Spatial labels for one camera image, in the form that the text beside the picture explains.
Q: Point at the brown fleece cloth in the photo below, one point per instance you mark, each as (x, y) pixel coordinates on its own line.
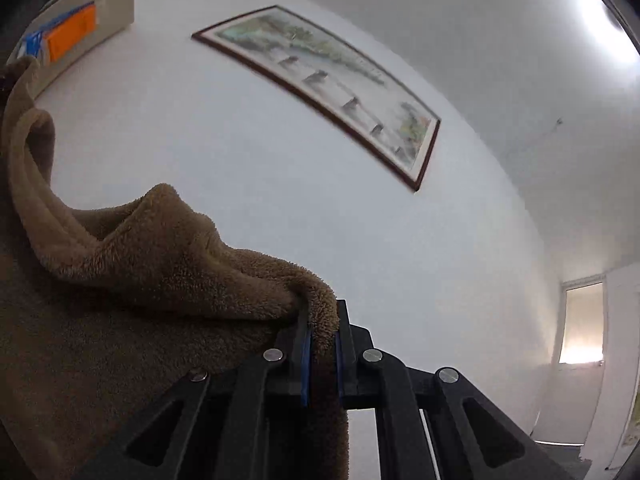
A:
(125, 310)

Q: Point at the window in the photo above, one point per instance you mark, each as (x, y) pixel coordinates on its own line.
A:
(582, 320)

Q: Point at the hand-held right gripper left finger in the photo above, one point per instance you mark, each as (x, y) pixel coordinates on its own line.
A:
(304, 365)

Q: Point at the framed landscape painting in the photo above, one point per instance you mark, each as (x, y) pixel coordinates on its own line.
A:
(320, 85)

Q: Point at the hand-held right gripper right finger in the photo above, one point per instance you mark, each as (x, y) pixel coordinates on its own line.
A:
(341, 370)

